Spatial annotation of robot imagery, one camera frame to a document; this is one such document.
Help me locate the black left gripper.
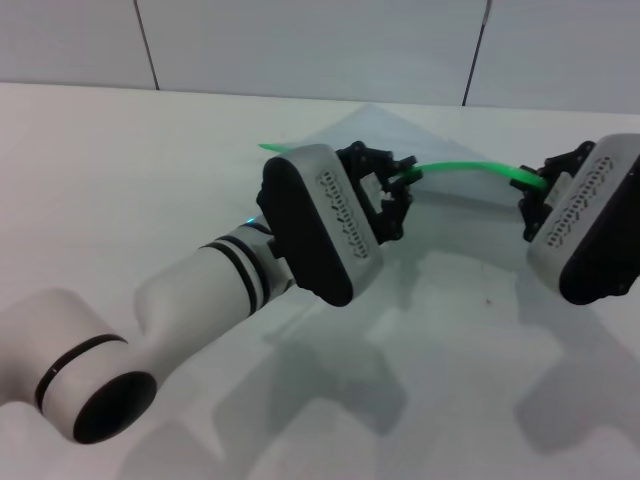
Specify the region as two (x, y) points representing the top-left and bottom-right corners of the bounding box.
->
(335, 140), (420, 247)

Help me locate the clear green-zip document bag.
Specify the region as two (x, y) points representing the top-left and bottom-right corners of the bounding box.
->
(257, 104), (549, 239)

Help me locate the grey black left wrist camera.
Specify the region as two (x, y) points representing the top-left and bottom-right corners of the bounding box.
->
(255, 143), (386, 308)

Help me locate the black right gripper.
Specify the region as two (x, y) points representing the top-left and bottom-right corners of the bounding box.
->
(509, 140), (597, 244)

